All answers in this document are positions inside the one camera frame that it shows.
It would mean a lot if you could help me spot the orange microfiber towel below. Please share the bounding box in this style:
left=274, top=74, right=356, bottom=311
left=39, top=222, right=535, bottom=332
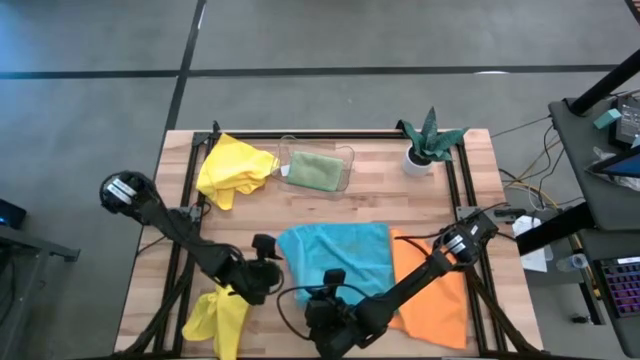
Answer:
left=388, top=228, right=471, bottom=351

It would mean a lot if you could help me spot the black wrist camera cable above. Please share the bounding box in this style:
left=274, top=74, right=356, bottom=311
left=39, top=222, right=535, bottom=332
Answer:
left=276, top=283, right=331, bottom=342

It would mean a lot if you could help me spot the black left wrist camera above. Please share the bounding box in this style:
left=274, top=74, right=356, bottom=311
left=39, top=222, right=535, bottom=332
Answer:
left=251, top=233, right=284, bottom=264

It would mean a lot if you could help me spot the black device with blue light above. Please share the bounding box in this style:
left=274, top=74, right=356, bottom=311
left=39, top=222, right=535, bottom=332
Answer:
left=0, top=198, right=28, bottom=231

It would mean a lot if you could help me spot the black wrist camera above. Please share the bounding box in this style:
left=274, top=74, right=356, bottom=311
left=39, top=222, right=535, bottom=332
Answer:
left=251, top=233, right=284, bottom=264
left=322, top=268, right=347, bottom=299

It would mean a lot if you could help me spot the small teal box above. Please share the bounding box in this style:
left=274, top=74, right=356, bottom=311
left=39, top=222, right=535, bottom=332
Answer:
left=592, top=107, right=623, bottom=131

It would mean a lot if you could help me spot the blue microfiber towel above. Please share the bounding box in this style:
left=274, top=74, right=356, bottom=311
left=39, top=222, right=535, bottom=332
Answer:
left=276, top=222, right=396, bottom=307

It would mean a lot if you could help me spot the black support beam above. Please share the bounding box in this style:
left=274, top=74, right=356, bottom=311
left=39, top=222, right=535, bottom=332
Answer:
left=514, top=201, right=597, bottom=257

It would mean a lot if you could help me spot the white paper sheet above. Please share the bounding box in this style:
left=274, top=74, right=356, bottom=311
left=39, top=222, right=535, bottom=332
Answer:
left=511, top=214, right=554, bottom=273

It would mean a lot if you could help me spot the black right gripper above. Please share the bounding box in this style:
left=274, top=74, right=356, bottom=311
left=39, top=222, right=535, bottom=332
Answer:
left=303, top=294, right=361, bottom=360

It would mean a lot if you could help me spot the keyboard with coloured keys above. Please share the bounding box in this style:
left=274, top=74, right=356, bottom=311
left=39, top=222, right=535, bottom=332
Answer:
left=594, top=256, right=640, bottom=319

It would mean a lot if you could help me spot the dark tablet screen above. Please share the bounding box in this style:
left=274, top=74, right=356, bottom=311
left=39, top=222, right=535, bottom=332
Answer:
left=585, top=144, right=640, bottom=180

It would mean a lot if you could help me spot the green microfiber towel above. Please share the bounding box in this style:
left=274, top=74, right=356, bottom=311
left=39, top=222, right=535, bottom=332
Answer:
left=286, top=150, right=345, bottom=193

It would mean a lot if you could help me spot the artificial green plant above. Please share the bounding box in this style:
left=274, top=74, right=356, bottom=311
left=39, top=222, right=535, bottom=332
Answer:
left=395, top=105, right=471, bottom=163

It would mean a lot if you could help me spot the black electronic device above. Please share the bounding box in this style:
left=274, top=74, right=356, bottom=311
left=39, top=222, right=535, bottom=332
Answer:
left=612, top=93, right=640, bottom=149

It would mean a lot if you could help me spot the clear plastic bin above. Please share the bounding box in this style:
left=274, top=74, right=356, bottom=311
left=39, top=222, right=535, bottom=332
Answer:
left=270, top=134, right=356, bottom=197

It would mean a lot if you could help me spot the white plant pot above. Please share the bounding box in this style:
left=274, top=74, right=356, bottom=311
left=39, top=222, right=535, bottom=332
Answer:
left=400, top=144, right=435, bottom=179

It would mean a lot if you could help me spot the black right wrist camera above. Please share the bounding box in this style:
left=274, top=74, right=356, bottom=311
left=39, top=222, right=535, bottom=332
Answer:
left=322, top=268, right=347, bottom=299

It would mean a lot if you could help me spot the clear water bottle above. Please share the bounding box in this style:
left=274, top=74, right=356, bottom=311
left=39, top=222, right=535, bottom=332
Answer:
left=555, top=252, right=591, bottom=273

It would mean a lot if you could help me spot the yellow microfiber towel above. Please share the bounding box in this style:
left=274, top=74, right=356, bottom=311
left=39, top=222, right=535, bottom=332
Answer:
left=180, top=285, right=251, bottom=360
left=195, top=131, right=280, bottom=212

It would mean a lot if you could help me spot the black metal pole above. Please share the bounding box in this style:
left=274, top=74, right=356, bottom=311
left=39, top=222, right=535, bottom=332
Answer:
left=569, top=48, right=640, bottom=117

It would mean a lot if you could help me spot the black side desk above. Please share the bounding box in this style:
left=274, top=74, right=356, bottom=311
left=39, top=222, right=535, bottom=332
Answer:
left=548, top=89, right=640, bottom=359

